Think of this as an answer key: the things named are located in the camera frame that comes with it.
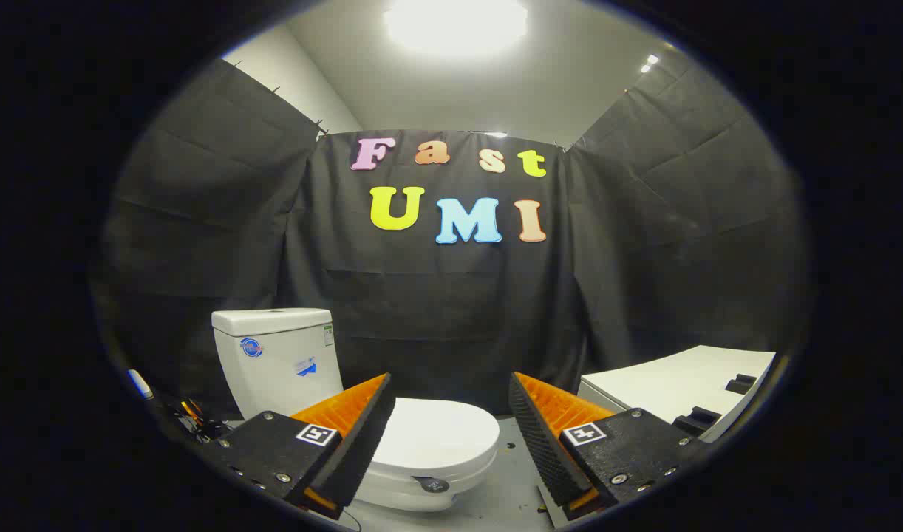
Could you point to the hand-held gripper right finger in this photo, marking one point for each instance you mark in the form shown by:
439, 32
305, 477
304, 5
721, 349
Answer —
540, 443

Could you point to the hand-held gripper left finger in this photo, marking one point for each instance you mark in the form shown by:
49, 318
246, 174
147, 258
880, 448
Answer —
363, 443

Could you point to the white toilet lid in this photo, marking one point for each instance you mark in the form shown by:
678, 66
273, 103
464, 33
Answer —
437, 436

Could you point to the white toilet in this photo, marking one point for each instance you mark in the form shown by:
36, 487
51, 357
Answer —
274, 362

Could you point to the small black tab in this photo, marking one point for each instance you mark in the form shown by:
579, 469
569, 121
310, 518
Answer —
431, 485

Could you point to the white cabinet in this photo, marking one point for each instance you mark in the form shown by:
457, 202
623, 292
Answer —
673, 384

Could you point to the black backdrop cloth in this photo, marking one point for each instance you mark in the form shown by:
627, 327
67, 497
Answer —
451, 310

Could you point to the small white device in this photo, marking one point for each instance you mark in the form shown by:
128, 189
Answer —
140, 384

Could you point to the small ceiling light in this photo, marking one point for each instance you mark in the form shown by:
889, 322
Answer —
649, 63

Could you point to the large ceiling light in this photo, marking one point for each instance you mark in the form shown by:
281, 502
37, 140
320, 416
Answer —
455, 26

